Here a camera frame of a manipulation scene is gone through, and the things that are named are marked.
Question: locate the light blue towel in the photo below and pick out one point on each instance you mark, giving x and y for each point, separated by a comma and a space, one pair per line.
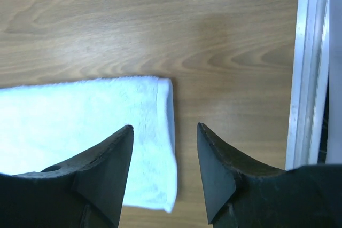
42, 125

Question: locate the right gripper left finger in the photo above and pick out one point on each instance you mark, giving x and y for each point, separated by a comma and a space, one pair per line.
85, 190

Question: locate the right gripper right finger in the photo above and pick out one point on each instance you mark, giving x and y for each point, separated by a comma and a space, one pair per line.
225, 171

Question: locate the aluminium frame rail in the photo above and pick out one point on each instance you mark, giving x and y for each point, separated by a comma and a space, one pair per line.
309, 83

